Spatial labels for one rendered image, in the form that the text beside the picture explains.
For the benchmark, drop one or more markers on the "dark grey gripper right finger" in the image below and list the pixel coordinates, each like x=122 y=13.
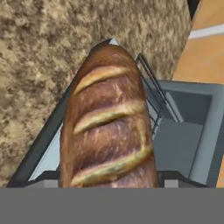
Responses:
x=169 y=176

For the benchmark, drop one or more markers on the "brown baguette bread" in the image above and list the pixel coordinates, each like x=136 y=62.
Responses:
x=108 y=122

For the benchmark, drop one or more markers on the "grey toaster oven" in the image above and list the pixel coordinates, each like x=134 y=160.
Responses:
x=186 y=140

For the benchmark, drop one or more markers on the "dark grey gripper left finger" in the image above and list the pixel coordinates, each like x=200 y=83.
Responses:
x=49 y=176

